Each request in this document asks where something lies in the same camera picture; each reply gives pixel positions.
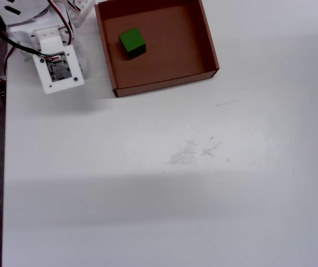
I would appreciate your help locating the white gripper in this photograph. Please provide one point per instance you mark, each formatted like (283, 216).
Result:
(79, 59)

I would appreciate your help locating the brown cardboard box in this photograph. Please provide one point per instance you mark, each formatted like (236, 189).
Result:
(175, 55)

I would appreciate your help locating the green cube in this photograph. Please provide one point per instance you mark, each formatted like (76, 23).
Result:
(131, 40)

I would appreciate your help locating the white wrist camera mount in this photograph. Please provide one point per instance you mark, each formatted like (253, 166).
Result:
(61, 84)

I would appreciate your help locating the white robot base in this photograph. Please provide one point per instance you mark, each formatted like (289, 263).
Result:
(85, 12)

